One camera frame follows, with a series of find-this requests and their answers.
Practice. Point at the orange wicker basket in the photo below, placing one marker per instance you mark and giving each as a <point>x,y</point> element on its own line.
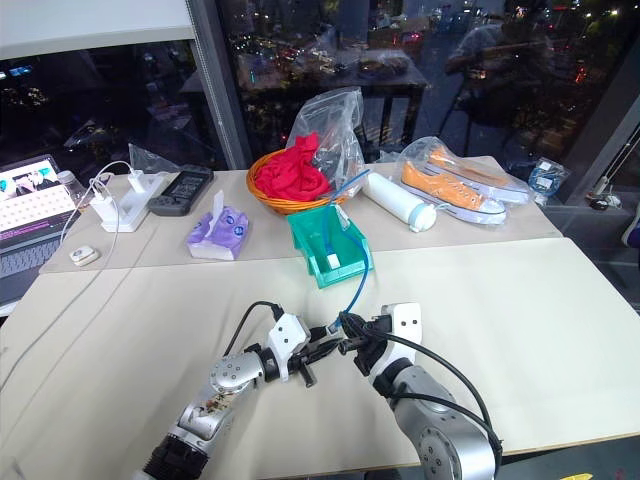
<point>265,197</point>

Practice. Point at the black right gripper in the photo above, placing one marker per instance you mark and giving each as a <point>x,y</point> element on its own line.
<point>372,350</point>

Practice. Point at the green plastic bin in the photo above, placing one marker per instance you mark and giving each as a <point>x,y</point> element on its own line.
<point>350,255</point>

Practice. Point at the small white charger plug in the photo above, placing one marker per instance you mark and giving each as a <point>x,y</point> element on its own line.
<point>136,181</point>

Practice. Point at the grey window frame post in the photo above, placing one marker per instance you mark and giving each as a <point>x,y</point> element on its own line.
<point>217,85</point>

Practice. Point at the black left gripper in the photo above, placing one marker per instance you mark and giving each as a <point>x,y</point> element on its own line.
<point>306,372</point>

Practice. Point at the small white round device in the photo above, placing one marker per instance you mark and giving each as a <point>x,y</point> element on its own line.
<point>83,256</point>

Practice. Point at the small clear plastic bag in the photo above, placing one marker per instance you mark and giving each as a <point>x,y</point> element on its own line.
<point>150,157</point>

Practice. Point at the orange shoes in bag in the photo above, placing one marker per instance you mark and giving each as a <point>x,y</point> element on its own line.
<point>417,150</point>

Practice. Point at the black handheld device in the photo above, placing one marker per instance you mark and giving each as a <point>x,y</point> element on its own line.
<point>182,192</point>

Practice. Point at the grey slanted frame beam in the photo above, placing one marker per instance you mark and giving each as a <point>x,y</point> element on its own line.
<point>600,140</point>

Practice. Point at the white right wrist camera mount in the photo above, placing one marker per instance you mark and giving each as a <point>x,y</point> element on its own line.
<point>402,320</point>

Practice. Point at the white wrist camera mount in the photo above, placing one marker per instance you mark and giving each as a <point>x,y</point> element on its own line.
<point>402,320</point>
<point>287,335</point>

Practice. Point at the purple tissue pack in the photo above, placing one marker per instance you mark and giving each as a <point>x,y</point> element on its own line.
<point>217,235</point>

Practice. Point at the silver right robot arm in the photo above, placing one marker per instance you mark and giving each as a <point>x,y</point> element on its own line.
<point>440,425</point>

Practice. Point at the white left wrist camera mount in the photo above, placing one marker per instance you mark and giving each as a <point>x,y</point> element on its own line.
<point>287,335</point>

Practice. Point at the white power strip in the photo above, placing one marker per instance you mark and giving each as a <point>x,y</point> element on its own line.
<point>135,210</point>

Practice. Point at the clear plastic bag with items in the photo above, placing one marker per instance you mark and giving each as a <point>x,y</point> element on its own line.
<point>330,115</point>

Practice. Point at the white power adapter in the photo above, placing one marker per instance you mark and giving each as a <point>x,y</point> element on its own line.
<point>105,209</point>

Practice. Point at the red cloth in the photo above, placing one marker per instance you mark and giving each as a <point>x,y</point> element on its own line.
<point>290,175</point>

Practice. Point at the white cylindrical bottle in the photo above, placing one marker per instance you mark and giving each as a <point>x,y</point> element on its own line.
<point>395,200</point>

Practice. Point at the orange canvas sneaker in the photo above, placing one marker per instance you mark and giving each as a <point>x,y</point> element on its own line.
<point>475,172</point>
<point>445,190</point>

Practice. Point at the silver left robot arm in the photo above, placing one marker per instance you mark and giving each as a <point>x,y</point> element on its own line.
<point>232,375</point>

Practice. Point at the blue packet in plastic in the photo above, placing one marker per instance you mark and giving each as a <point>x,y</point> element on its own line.
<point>547,180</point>

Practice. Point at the open laptop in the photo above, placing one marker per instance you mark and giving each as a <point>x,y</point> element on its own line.
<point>30,215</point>

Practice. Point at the clear plastic water bottle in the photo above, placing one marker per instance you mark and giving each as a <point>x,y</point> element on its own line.
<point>70,185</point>

